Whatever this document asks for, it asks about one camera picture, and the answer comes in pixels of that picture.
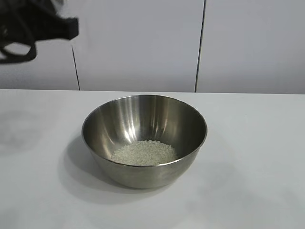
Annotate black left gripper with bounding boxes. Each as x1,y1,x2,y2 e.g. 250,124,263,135
0,0,80,49

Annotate stainless steel mixing bowl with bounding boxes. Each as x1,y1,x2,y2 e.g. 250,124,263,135
81,94,208,189

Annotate white rice grains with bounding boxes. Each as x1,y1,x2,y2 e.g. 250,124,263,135
111,140,180,166

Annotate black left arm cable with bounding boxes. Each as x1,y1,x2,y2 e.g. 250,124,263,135
0,41,38,65

